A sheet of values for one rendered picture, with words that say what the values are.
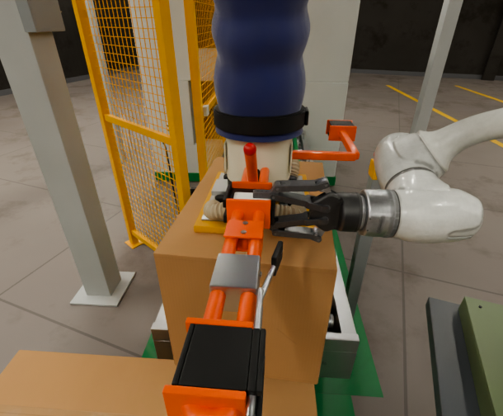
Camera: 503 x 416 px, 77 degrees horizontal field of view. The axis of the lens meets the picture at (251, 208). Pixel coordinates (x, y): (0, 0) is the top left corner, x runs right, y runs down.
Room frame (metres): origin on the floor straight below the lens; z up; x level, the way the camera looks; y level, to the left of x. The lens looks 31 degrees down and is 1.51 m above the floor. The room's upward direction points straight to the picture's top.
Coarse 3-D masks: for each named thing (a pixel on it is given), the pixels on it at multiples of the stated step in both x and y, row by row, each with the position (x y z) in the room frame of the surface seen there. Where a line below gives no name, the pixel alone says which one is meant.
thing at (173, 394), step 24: (192, 336) 0.21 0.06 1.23; (216, 336) 0.21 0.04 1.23; (240, 336) 0.21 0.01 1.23; (192, 360) 0.19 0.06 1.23; (216, 360) 0.19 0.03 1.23; (240, 360) 0.19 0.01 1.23; (192, 384) 0.16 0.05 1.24; (216, 384) 0.16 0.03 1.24; (240, 384) 0.16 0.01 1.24; (168, 408) 0.16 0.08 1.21; (240, 408) 0.15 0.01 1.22
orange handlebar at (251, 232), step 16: (352, 144) 0.88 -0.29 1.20; (336, 160) 0.81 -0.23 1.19; (352, 160) 0.80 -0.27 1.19; (240, 224) 0.45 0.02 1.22; (256, 224) 0.45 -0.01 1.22; (224, 240) 0.41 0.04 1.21; (240, 240) 0.43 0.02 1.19; (256, 240) 0.40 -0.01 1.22; (208, 304) 0.27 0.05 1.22; (240, 304) 0.28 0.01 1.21; (240, 320) 0.25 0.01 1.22
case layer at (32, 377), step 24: (24, 360) 0.65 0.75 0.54; (48, 360) 0.65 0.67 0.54; (72, 360) 0.65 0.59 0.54; (96, 360) 0.65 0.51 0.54; (120, 360) 0.65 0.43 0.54; (144, 360) 0.65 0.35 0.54; (168, 360) 0.65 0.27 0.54; (0, 384) 0.57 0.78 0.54; (24, 384) 0.57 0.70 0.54; (48, 384) 0.57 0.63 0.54; (72, 384) 0.57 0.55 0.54; (96, 384) 0.57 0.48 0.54; (120, 384) 0.57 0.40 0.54; (144, 384) 0.57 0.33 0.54; (168, 384) 0.57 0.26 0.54; (264, 384) 0.57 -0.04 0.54; (288, 384) 0.57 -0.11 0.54; (312, 384) 0.57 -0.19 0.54; (0, 408) 0.50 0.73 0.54; (24, 408) 0.50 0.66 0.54; (48, 408) 0.50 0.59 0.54; (72, 408) 0.50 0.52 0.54; (96, 408) 0.50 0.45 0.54; (120, 408) 0.50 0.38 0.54; (144, 408) 0.50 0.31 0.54; (264, 408) 0.50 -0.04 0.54; (288, 408) 0.50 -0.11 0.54; (312, 408) 0.50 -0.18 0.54
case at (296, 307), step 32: (320, 192) 0.84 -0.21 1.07; (192, 224) 0.67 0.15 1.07; (160, 256) 0.55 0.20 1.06; (192, 256) 0.54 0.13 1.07; (288, 256) 0.54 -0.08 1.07; (320, 256) 0.54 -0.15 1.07; (160, 288) 0.55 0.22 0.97; (192, 288) 0.54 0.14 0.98; (288, 288) 0.51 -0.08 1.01; (320, 288) 0.50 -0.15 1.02; (288, 320) 0.51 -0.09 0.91; (320, 320) 0.50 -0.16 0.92; (288, 352) 0.50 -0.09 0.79; (320, 352) 0.49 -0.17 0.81
